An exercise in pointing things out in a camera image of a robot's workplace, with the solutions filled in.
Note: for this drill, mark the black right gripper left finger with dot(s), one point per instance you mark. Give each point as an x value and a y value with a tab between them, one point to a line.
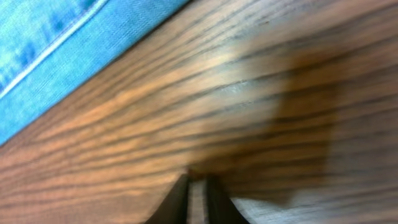
174	207

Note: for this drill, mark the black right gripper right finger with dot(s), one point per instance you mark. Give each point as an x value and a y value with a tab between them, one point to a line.
220	208

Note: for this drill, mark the light blue denim jeans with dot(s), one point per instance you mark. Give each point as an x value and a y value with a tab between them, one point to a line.
50	47

